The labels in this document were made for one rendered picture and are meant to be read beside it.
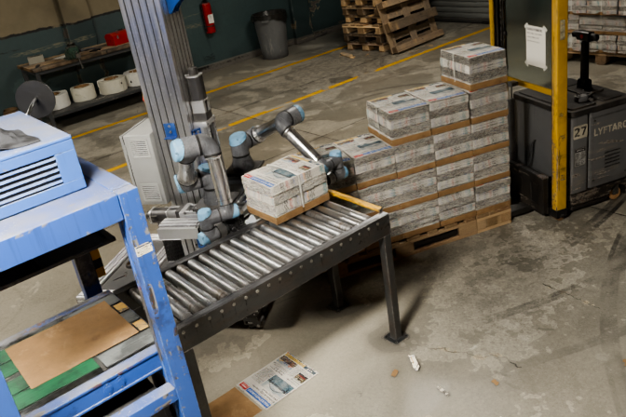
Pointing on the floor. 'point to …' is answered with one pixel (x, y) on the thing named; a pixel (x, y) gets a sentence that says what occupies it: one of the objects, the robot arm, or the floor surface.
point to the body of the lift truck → (577, 141)
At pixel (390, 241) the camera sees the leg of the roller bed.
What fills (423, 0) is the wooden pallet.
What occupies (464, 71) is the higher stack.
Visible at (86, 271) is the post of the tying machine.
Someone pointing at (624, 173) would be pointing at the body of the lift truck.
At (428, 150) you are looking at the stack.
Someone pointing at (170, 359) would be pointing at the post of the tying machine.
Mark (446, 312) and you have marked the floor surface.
